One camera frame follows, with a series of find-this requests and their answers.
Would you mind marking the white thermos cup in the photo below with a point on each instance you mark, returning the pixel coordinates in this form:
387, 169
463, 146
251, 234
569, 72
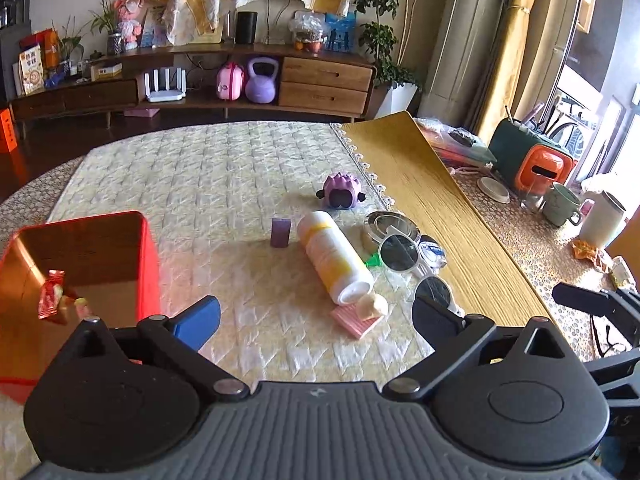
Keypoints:
600, 222

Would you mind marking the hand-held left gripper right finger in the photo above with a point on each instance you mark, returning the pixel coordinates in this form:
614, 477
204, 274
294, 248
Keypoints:
434, 321

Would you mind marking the green and orange storage bag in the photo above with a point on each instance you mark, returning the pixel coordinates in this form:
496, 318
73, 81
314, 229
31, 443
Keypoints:
525, 155

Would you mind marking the orange gift box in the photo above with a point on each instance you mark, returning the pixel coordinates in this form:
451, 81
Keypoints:
47, 47

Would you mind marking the small purple block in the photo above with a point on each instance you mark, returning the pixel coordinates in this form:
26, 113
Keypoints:
280, 233

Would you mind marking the yellow cardboard box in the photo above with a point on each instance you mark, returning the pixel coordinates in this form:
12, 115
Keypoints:
106, 71

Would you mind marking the stack of books and bags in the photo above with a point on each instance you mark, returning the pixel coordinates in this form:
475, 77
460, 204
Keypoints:
452, 142

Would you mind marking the blue picture box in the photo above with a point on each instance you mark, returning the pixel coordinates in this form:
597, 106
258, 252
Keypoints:
342, 32

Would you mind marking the orange snack wrapper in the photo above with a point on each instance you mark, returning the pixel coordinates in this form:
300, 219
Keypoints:
592, 254

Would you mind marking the pink book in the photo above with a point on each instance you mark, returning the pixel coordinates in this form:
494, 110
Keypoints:
141, 112

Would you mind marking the red plastic bin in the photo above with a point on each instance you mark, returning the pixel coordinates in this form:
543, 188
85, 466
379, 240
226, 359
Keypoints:
100, 260

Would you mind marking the purple sheep toy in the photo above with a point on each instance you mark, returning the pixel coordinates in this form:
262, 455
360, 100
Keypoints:
341, 191

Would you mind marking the green mug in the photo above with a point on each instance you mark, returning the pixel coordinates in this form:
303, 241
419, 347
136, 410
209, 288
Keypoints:
559, 206

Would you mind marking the small cream figurine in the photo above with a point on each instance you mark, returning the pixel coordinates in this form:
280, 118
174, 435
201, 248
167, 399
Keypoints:
374, 305

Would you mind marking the yellow wood grain mat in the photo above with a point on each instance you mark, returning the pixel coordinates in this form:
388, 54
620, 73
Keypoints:
450, 220

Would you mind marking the printed snack box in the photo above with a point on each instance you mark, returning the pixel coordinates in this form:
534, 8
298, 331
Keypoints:
31, 71

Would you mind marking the black speaker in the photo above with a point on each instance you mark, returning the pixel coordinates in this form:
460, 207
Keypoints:
246, 27

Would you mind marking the white bottle with yellow label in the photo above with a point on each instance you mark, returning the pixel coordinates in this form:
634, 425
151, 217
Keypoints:
330, 255

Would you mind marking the small potted green plant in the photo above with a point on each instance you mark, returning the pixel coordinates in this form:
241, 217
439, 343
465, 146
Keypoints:
107, 22

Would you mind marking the round metal tin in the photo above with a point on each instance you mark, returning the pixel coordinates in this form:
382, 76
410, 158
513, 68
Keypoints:
395, 222

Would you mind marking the orange paper bag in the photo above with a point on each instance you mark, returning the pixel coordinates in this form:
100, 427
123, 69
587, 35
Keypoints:
7, 130

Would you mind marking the dark tall cabinet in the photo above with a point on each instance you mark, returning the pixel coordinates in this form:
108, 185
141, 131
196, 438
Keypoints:
12, 45

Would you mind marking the pink eraser block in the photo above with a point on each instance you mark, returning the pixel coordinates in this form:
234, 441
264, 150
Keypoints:
352, 324

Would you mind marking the small green plastic piece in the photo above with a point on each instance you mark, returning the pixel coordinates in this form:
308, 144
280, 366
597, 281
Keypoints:
373, 261

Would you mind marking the cream quilted table cloth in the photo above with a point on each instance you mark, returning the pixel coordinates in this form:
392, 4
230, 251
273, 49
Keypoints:
215, 175

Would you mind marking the beige window curtain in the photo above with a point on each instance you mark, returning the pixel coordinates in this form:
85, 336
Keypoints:
480, 35

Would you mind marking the wooden cabinet drawer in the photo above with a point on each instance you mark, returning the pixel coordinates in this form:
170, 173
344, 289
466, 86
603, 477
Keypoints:
325, 72
322, 96

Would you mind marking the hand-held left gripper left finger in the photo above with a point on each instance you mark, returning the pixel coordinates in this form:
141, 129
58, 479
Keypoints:
197, 322

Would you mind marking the purple kettlebell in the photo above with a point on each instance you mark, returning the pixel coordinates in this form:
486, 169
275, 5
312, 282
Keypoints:
261, 87

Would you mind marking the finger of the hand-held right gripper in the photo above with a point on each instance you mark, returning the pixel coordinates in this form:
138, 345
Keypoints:
585, 298

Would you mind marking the pink toy suitcase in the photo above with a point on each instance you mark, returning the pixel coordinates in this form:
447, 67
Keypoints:
230, 84

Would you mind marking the plastic bag of fruit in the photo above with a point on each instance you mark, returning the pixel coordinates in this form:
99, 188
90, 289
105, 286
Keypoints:
307, 32

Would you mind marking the small drinking glass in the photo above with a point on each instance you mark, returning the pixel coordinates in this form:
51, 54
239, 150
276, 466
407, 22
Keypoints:
531, 203

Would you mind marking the white wifi router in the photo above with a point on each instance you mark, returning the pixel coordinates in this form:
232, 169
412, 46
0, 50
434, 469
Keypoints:
165, 91

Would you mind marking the small yellow candy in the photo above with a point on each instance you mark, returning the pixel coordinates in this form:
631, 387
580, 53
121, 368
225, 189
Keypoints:
81, 304

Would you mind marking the tall potted plant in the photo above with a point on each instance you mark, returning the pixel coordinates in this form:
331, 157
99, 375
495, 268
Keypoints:
385, 35

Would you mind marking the red candy wrapper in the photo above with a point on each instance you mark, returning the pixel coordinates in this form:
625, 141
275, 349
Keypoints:
51, 296

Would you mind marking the clear plastic packet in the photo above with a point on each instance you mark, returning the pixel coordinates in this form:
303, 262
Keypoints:
434, 254

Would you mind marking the white framed sunglasses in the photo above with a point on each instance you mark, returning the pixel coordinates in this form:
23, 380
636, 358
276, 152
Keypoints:
398, 254

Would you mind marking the white round lid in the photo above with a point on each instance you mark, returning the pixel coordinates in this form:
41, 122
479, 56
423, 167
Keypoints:
492, 190

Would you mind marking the wooden tv cabinet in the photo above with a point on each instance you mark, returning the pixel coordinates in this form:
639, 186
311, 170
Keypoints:
200, 57

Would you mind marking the pink doll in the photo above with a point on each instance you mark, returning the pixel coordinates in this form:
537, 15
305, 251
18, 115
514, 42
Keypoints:
129, 20

